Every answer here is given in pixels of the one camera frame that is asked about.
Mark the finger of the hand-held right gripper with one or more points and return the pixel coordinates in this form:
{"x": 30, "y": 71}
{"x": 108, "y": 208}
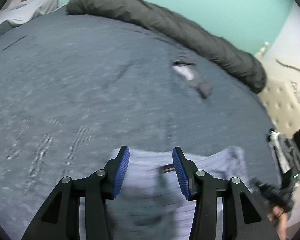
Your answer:
{"x": 258, "y": 184}

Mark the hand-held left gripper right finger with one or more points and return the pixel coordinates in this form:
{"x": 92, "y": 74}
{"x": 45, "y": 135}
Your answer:
{"x": 180, "y": 170}

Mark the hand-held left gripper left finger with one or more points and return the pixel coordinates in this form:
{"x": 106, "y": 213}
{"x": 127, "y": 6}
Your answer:
{"x": 121, "y": 170}

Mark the plaid shorts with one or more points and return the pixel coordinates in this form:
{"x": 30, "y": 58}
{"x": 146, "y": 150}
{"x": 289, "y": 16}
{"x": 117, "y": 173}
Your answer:
{"x": 150, "y": 205}

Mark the person's right forearm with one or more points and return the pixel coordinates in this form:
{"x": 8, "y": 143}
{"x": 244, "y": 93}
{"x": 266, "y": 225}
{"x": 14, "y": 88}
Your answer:
{"x": 282, "y": 230}

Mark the person's right hand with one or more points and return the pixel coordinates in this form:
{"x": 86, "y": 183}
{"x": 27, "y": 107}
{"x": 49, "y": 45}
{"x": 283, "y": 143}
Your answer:
{"x": 276, "y": 212}

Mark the white and grey garment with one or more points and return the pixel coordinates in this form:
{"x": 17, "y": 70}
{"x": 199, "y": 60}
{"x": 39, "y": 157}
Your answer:
{"x": 277, "y": 150}

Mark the cream tufted headboard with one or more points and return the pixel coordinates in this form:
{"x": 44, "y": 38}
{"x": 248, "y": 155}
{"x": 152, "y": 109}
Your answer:
{"x": 282, "y": 105}

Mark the dark grey garment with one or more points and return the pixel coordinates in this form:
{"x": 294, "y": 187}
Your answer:
{"x": 195, "y": 80}

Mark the blue bed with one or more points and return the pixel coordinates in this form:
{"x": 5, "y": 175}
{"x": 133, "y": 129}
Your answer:
{"x": 65, "y": 92}

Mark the dark grey rolled duvet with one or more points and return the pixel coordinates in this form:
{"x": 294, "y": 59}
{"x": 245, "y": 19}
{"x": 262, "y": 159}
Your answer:
{"x": 180, "y": 27}

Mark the light grey pillow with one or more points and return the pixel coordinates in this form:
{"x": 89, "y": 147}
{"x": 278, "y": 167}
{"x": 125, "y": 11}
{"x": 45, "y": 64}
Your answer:
{"x": 27, "y": 8}

